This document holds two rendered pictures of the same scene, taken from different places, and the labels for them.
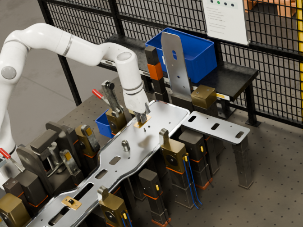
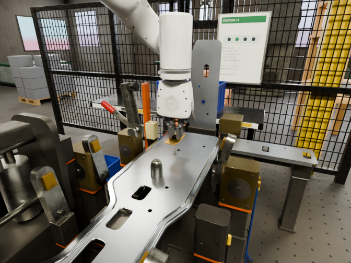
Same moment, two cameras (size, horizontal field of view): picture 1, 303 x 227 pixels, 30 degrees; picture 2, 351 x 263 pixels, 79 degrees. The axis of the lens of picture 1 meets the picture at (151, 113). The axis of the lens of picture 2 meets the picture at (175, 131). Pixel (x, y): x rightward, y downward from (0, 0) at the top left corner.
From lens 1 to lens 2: 1.86 m
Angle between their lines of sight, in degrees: 27
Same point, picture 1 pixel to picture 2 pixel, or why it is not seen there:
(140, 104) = (186, 100)
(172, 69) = (197, 92)
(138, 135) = (168, 158)
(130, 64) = (188, 20)
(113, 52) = (151, 22)
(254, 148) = (264, 187)
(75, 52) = not seen: outside the picture
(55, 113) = not seen: hidden behind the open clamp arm
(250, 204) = (314, 254)
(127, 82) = (177, 56)
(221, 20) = (234, 60)
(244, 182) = (290, 224)
